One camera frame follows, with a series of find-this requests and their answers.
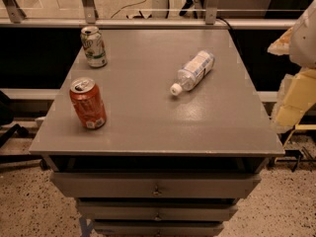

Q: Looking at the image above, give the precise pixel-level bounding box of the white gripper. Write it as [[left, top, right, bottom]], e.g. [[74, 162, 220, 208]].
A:
[[268, 0, 316, 133]]

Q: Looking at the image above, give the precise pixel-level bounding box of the red coke can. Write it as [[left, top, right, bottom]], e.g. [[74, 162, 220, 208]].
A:
[[69, 77, 107, 129]]

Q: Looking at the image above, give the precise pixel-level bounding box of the green white soda can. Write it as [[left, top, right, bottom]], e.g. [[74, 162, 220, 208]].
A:
[[80, 26, 107, 68]]

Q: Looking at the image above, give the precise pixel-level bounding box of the clear plastic water bottle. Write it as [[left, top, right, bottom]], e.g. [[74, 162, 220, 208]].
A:
[[170, 50, 215, 96]]

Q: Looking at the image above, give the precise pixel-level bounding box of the grey drawer cabinet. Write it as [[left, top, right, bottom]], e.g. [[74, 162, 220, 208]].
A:
[[29, 28, 286, 237]]

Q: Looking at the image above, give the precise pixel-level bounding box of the middle grey drawer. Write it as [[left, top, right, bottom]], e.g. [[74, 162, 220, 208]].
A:
[[77, 200, 237, 221]]

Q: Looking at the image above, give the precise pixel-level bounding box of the grey drawer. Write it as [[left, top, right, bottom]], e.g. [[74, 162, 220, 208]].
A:
[[77, 200, 237, 221], [50, 173, 261, 198], [93, 221, 223, 237]]

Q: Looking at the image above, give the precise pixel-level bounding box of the top grey drawer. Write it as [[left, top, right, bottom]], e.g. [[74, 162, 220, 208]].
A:
[[50, 173, 261, 198]]

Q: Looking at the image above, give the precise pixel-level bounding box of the bottom grey drawer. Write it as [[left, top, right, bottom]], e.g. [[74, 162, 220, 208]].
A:
[[93, 221, 223, 237]]

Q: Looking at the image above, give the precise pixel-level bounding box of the metal railing with glass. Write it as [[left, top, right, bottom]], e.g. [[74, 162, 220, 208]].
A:
[[0, 0, 301, 30]]

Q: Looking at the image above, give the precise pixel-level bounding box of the black cable on floor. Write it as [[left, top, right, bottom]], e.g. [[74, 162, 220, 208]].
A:
[[110, 0, 153, 20]]

